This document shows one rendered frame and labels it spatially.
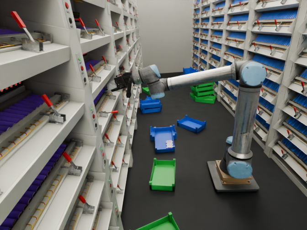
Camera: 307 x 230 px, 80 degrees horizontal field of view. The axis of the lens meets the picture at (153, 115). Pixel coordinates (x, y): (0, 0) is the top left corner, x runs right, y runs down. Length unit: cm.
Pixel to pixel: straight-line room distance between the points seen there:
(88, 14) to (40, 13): 70
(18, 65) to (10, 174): 21
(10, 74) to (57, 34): 29
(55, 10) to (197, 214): 137
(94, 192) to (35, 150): 46
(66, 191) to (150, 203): 95
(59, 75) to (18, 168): 37
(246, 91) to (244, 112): 12
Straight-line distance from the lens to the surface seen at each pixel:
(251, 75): 111
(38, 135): 55
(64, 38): 70
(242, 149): 129
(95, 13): 139
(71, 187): 67
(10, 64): 45
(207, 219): 146
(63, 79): 73
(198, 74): 127
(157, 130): 212
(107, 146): 114
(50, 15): 71
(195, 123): 244
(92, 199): 88
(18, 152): 51
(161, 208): 149
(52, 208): 63
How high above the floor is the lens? 120
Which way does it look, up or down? 26 degrees down
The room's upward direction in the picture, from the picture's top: 5 degrees counter-clockwise
